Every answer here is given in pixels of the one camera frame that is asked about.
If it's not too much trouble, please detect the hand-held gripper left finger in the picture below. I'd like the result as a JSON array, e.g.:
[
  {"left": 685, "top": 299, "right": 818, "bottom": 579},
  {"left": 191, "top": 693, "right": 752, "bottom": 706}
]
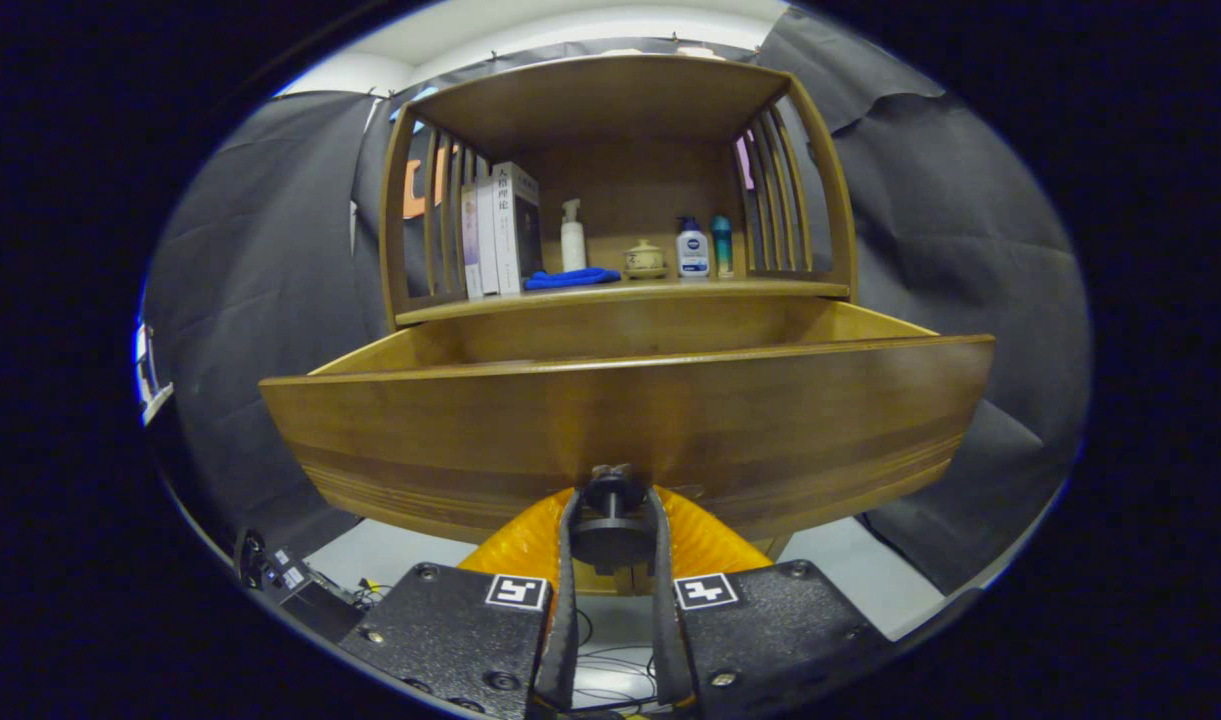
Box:
[{"left": 338, "top": 487, "right": 583, "bottom": 720}]

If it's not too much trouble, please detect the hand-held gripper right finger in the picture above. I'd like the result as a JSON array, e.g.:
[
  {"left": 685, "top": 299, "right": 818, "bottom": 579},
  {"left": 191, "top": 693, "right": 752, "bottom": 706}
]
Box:
[{"left": 648, "top": 485, "right": 896, "bottom": 716}]

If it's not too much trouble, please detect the black drawer knob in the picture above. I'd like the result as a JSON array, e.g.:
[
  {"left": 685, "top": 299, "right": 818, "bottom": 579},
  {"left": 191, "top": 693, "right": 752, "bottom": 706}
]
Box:
[{"left": 570, "top": 464, "right": 659, "bottom": 576}]

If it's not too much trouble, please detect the wooden countertop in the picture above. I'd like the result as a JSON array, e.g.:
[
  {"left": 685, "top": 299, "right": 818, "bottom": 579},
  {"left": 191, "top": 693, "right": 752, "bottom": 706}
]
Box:
[{"left": 395, "top": 277, "right": 851, "bottom": 326}]

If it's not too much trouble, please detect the wooden cabinet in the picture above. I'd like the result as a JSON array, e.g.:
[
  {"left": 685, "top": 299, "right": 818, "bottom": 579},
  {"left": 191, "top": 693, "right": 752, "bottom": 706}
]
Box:
[{"left": 378, "top": 53, "right": 859, "bottom": 599}]

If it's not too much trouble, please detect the black electronic box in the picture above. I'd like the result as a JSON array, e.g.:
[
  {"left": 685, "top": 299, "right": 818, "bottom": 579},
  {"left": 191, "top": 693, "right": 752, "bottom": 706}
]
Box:
[{"left": 235, "top": 530, "right": 371, "bottom": 641}]

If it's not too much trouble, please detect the blue cloth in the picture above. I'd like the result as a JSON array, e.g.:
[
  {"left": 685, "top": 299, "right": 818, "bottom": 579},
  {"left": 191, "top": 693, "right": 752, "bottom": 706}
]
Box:
[{"left": 524, "top": 267, "right": 622, "bottom": 291}]

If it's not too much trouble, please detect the ceramic lidded tea cup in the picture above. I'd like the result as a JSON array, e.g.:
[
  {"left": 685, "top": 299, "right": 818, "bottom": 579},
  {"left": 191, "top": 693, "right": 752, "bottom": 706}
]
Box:
[{"left": 623, "top": 239, "right": 668, "bottom": 280}]

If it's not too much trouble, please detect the white lotion bottle blue cap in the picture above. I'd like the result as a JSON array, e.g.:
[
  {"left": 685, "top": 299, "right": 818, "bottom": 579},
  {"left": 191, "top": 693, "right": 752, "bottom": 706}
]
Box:
[{"left": 675, "top": 216, "right": 711, "bottom": 279}]

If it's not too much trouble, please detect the white pump bottle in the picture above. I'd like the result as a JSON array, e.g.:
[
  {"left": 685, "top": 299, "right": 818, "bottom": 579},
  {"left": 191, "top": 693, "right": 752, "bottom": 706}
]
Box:
[{"left": 560, "top": 198, "right": 588, "bottom": 273}]

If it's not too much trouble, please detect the purple and white book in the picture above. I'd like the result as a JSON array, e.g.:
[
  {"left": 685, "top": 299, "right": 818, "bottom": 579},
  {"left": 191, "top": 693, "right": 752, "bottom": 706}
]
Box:
[{"left": 461, "top": 184, "right": 484, "bottom": 300}]

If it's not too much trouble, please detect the white book with portrait cover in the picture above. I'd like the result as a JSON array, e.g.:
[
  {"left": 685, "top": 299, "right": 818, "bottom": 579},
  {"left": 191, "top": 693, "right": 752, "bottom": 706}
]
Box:
[{"left": 492, "top": 162, "right": 544, "bottom": 297}]

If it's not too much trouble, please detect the white stand with screen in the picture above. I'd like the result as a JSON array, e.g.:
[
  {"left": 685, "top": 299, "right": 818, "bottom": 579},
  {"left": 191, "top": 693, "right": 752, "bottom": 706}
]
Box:
[{"left": 135, "top": 320, "right": 174, "bottom": 426}]

